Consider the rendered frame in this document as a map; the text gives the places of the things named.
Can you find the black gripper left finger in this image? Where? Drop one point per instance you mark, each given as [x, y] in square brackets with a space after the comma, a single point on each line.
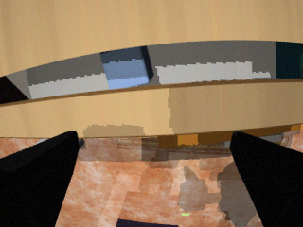
[33, 181]

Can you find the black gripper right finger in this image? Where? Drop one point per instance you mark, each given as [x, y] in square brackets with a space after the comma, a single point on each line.
[273, 176]

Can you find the blue cube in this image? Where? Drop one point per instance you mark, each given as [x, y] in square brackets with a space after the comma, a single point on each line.
[127, 67]

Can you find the orange rectangular block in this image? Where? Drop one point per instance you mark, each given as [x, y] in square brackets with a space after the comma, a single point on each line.
[175, 141]

